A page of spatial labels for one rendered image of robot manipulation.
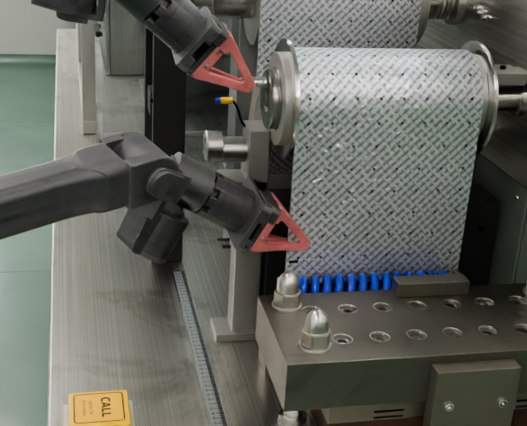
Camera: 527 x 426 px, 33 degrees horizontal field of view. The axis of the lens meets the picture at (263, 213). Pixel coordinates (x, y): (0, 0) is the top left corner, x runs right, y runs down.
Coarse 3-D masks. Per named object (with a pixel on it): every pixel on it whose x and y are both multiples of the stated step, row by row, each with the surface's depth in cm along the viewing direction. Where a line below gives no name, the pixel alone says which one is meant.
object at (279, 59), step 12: (276, 60) 110; (288, 60) 107; (480, 60) 113; (288, 72) 106; (288, 84) 106; (288, 96) 106; (288, 108) 106; (288, 120) 107; (276, 132) 111; (288, 132) 108; (480, 132) 113; (276, 144) 111
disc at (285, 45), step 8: (280, 40) 111; (288, 40) 108; (280, 48) 111; (288, 48) 107; (288, 56) 107; (296, 64) 105; (296, 72) 105; (296, 80) 104; (296, 88) 104; (296, 96) 104; (296, 104) 104; (296, 112) 105; (296, 120) 105; (296, 128) 106; (288, 136) 108; (288, 144) 109; (280, 152) 113; (288, 152) 109
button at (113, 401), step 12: (72, 396) 106; (84, 396) 106; (96, 396) 106; (108, 396) 106; (120, 396) 107; (72, 408) 104; (84, 408) 104; (96, 408) 104; (108, 408) 104; (120, 408) 104; (72, 420) 102; (84, 420) 102; (96, 420) 102; (108, 420) 102; (120, 420) 102
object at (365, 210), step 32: (320, 160) 109; (352, 160) 110; (384, 160) 110; (416, 160) 111; (448, 160) 112; (320, 192) 110; (352, 192) 111; (384, 192) 112; (416, 192) 113; (448, 192) 114; (320, 224) 112; (352, 224) 113; (384, 224) 114; (416, 224) 115; (448, 224) 116; (288, 256) 113; (320, 256) 114; (352, 256) 115; (384, 256) 116; (416, 256) 117; (448, 256) 118
